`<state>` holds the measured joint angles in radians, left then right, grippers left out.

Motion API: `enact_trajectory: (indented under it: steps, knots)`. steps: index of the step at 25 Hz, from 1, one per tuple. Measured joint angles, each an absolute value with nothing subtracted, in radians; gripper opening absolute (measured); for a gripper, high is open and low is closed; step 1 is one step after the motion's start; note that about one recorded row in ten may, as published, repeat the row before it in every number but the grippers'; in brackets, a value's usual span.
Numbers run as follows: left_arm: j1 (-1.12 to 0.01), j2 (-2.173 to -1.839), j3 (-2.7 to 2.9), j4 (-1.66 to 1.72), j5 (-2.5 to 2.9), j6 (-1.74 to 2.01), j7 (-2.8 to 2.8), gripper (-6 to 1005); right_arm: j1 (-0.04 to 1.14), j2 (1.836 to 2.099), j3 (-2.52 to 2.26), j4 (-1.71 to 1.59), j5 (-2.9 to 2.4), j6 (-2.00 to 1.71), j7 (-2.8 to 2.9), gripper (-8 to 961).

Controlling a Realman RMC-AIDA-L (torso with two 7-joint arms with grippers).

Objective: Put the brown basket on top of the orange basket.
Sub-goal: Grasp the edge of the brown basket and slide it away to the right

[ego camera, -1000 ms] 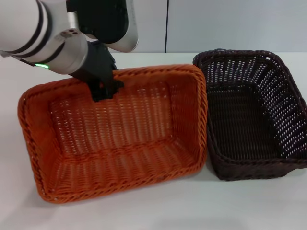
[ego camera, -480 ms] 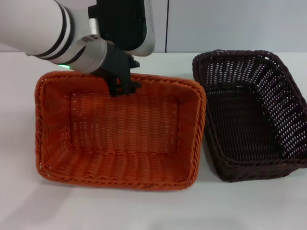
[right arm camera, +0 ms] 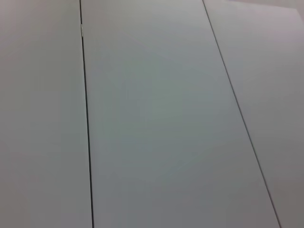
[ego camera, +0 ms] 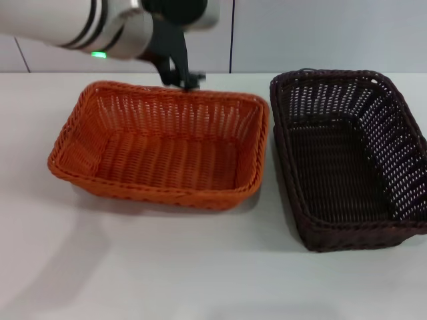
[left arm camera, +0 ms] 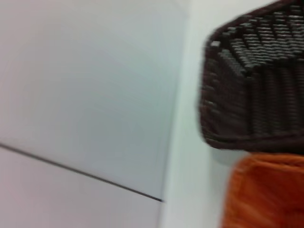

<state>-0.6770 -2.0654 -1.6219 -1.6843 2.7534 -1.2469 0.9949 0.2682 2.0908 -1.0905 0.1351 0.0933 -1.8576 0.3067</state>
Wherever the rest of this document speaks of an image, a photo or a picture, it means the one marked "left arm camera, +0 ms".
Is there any dark brown woven basket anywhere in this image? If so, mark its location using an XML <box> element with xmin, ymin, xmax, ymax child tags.
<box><xmin>196</xmin><ymin>0</ymin><xmax>304</xmax><ymax>155</ymax></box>

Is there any orange woven plastic basket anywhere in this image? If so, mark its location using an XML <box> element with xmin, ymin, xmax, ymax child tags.
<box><xmin>219</xmin><ymin>153</ymin><xmax>304</xmax><ymax>228</ymax></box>

